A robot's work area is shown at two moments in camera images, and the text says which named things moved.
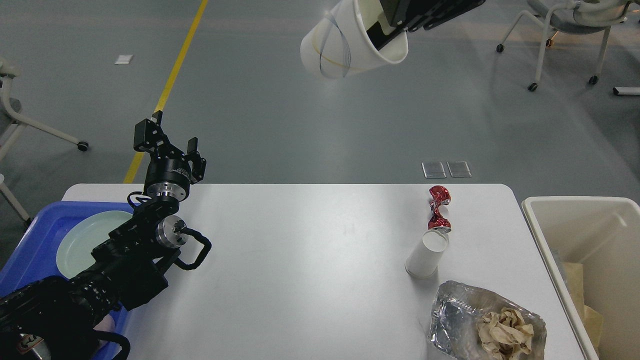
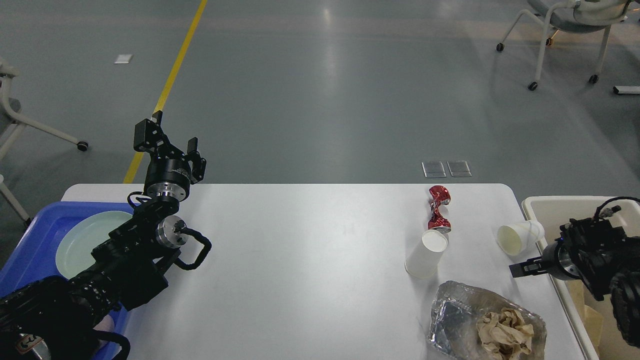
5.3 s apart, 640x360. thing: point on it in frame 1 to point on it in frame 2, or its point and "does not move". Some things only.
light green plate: (74, 254) does not move
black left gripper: (169, 175) does not move
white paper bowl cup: (339, 42) to (515, 238)
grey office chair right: (573, 16) does not move
